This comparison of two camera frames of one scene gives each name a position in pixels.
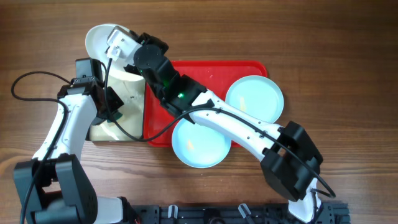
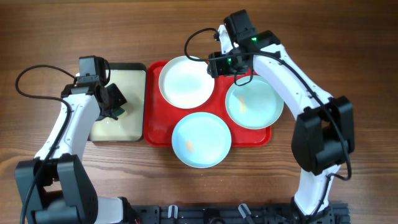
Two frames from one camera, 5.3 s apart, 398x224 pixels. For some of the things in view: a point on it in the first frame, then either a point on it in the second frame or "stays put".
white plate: [96, 40] to [185, 83]
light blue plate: [198, 147] stays put
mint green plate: [257, 96] stays put
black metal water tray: [131, 116] stays put
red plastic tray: [216, 76] stays put
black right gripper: [146, 38] to [217, 69]
